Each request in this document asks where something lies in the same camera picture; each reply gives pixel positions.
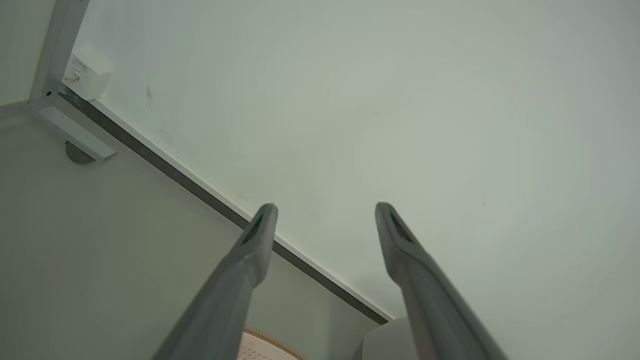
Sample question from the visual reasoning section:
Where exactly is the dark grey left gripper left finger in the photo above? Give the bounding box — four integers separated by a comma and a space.
152, 203, 279, 360

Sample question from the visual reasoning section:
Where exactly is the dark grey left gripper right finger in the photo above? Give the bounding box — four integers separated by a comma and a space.
375, 202, 509, 360

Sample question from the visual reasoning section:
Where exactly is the cream plastic laundry basket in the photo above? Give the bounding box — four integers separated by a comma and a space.
237, 327, 307, 360

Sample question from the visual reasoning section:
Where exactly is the grey fabric sofa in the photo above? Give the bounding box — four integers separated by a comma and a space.
352, 317, 421, 360

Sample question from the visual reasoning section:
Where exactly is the white and black skirting strip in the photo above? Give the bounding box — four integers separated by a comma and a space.
59, 89, 396, 326

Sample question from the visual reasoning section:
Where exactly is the dark round frame foot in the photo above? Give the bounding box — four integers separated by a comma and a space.
65, 141, 96, 166

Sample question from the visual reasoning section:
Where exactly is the white wall socket box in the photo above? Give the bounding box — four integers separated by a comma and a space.
62, 48, 113, 102

